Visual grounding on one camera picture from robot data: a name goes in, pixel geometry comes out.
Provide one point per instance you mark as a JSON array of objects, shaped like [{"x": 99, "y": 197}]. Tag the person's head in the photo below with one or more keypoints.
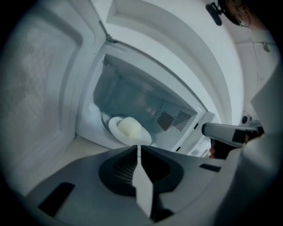
[{"x": 241, "y": 13}]

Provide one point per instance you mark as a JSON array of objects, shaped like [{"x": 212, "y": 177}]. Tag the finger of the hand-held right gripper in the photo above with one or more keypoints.
[
  {"x": 221, "y": 151},
  {"x": 221, "y": 132}
]

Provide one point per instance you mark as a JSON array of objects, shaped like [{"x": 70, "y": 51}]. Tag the white round plate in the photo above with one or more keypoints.
[{"x": 113, "y": 128}]

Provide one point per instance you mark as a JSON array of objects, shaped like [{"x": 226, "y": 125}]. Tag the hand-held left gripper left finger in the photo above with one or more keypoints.
[{"x": 88, "y": 187}]

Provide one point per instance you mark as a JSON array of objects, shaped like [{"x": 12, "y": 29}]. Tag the white microwave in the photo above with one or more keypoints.
[{"x": 44, "y": 88}]

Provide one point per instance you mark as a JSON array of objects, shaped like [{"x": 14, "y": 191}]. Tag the pale yellow food lump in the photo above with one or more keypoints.
[{"x": 129, "y": 128}]

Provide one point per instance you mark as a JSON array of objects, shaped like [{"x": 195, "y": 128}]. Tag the white table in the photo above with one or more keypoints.
[{"x": 92, "y": 150}]

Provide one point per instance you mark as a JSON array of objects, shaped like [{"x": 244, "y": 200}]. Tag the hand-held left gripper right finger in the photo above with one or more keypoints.
[{"x": 194, "y": 187}]

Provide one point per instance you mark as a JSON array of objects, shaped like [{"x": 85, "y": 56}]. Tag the black head-worn camera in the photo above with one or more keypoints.
[{"x": 215, "y": 12}]

